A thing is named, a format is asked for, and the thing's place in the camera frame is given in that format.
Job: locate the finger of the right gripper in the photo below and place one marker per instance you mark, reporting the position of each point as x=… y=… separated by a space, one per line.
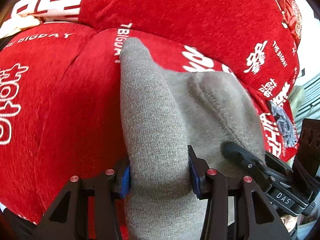
x=239 y=161

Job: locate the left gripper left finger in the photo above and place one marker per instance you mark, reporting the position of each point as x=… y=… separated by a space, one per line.
x=67 y=217

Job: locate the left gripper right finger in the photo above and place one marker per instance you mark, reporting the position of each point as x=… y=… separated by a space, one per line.
x=254 y=215

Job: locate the grey knit garment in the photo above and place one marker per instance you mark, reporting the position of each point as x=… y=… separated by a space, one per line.
x=162 y=113

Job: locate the person's right hand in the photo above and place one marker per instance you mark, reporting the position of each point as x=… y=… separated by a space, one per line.
x=289 y=221

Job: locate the grey-blue small cloth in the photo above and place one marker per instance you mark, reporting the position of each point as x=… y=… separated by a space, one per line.
x=284 y=124

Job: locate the red printed blanket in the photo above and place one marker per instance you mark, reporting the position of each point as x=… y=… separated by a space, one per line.
x=60 y=83

